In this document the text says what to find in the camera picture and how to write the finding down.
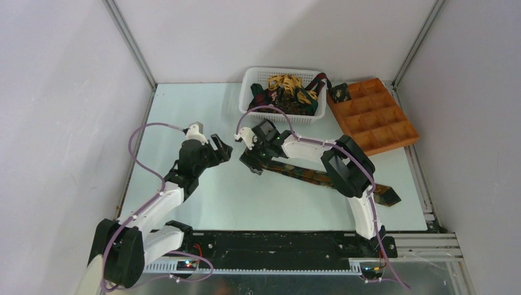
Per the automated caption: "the white plastic mesh basket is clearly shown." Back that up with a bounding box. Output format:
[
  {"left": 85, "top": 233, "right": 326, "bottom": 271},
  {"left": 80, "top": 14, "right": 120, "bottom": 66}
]
[{"left": 238, "top": 67, "right": 331, "bottom": 124}]

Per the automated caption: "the orange compartment tray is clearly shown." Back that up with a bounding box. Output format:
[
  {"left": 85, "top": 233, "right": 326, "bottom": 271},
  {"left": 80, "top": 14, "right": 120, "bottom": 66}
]
[{"left": 327, "top": 78, "right": 420, "bottom": 155}]

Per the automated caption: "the dark floral patterned tie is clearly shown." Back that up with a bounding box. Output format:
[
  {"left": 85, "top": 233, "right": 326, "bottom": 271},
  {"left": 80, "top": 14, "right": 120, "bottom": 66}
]
[{"left": 256, "top": 160, "right": 402, "bottom": 207}]

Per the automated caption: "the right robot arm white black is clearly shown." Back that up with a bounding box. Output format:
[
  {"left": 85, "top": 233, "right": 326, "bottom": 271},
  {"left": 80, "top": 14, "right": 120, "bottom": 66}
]
[{"left": 234, "top": 119, "right": 383, "bottom": 257}]

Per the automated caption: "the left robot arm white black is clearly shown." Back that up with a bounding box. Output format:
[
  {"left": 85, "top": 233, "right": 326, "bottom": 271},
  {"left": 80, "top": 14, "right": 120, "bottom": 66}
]
[{"left": 90, "top": 134, "right": 233, "bottom": 290}]

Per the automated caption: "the brown dark patterned tie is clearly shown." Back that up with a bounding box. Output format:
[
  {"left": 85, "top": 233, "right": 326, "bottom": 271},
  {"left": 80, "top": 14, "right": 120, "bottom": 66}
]
[{"left": 248, "top": 91, "right": 316, "bottom": 116}]

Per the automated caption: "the green navy plaid tie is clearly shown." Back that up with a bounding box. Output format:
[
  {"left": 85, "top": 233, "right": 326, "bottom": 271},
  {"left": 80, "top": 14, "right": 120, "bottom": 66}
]
[{"left": 248, "top": 84, "right": 318, "bottom": 116}]

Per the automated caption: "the red navy striped tie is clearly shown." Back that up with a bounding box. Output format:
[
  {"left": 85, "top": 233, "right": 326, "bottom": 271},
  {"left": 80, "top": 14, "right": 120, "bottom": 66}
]
[{"left": 305, "top": 73, "right": 332, "bottom": 96}]

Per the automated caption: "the rolled dark patterned tie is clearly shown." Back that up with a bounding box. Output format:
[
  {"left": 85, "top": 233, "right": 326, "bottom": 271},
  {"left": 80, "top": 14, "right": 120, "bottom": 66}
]
[{"left": 329, "top": 83, "right": 351, "bottom": 103}]

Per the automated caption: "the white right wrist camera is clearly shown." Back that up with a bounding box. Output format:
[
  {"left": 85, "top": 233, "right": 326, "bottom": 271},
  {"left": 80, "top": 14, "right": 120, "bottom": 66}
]
[{"left": 233, "top": 127, "right": 257, "bottom": 150}]

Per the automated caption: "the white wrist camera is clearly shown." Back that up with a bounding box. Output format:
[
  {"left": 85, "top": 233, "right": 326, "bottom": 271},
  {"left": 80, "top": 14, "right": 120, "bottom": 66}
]
[
  {"left": 233, "top": 127, "right": 257, "bottom": 150},
  {"left": 183, "top": 122, "right": 208, "bottom": 145}
]

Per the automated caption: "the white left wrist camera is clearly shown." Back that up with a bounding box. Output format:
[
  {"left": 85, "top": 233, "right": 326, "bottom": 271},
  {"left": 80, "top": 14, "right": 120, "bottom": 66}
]
[{"left": 183, "top": 122, "right": 208, "bottom": 145}]

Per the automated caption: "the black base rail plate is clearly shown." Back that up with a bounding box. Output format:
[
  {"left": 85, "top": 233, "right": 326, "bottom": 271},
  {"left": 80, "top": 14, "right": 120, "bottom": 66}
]
[{"left": 180, "top": 230, "right": 382, "bottom": 272}]

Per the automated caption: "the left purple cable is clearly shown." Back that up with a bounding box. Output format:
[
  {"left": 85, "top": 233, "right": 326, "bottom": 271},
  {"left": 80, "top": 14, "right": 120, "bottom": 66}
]
[{"left": 100, "top": 122, "right": 192, "bottom": 293}]

